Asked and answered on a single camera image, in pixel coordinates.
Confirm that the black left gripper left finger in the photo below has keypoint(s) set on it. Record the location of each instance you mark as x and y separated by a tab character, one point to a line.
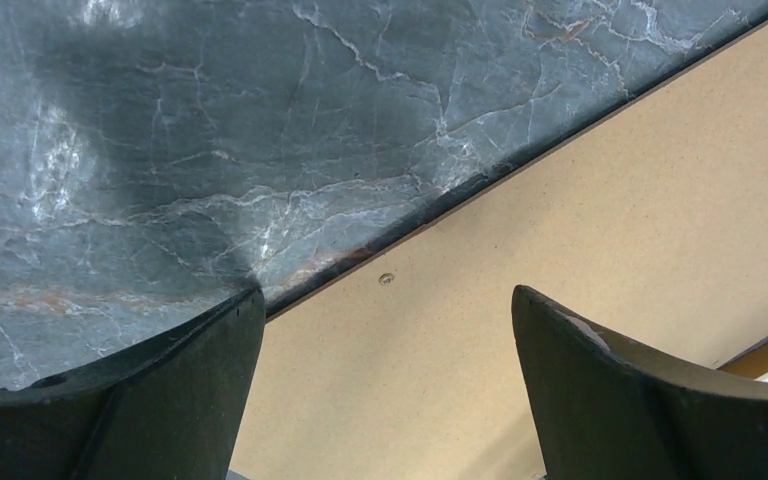
169	407

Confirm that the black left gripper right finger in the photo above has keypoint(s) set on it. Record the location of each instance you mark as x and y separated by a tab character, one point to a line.
606	406

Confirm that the brown backing board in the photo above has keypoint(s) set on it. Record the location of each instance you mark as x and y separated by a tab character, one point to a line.
654	223

